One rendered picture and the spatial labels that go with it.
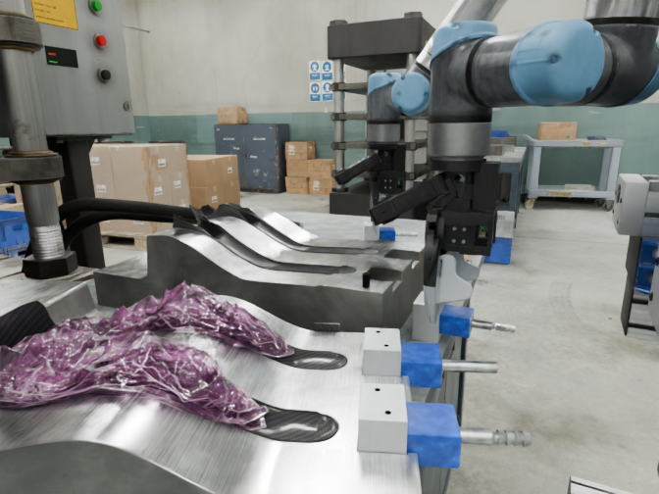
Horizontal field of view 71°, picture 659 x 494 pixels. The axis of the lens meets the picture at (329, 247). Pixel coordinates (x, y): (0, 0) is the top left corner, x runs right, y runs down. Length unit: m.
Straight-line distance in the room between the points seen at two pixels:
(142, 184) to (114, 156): 0.37
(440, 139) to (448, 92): 0.05
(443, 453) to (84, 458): 0.25
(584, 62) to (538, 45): 0.05
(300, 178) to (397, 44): 3.49
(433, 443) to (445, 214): 0.30
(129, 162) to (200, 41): 4.87
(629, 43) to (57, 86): 1.12
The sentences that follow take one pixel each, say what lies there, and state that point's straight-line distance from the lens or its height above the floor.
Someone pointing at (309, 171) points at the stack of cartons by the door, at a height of 0.38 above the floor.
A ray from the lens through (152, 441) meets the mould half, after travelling 0.35.
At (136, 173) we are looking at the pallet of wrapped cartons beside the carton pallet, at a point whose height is 0.69.
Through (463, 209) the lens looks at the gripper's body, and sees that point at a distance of 0.60.
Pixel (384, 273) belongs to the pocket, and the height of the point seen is 0.88.
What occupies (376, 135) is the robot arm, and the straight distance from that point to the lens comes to 1.08.
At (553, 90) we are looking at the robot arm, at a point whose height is 1.12.
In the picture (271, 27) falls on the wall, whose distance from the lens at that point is 8.31.
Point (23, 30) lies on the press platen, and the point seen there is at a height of 1.26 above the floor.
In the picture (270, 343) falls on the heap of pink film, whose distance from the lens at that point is 0.49.
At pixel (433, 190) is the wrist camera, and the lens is 0.60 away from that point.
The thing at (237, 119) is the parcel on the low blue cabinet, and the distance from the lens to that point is 7.98.
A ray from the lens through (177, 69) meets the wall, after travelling 9.37.
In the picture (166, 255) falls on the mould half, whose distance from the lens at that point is 0.73.
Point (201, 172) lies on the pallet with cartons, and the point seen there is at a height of 0.60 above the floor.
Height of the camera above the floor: 1.09
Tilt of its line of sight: 15 degrees down
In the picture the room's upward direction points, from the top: 1 degrees counter-clockwise
